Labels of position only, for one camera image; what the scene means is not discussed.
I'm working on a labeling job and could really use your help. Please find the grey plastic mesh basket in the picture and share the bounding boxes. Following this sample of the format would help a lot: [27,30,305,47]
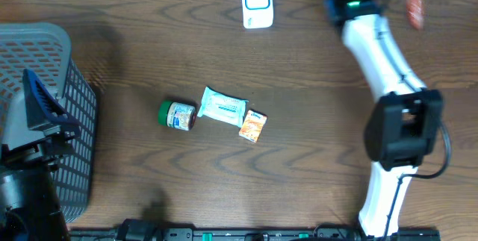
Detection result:
[1,22,98,222]

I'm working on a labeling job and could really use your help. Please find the green lid jar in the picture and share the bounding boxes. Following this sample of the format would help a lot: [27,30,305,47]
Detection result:
[158,101,196,131]

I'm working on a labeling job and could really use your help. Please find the orange tissue pack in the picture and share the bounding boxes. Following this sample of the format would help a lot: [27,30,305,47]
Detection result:
[238,110,267,143]

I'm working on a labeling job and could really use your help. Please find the teal wet wipes pack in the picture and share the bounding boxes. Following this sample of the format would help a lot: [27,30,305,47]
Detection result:
[197,87,248,128]

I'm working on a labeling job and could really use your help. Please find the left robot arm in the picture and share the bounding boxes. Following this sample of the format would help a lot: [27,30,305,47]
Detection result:
[1,69,80,240]

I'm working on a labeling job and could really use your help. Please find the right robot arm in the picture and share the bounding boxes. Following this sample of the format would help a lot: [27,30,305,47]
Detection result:
[325,0,452,240]

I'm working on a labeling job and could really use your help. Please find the white barcode scanner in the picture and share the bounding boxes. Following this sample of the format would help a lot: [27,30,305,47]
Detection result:
[242,0,274,29]

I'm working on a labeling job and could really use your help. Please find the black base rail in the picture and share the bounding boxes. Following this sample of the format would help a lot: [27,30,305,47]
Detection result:
[69,227,441,241]

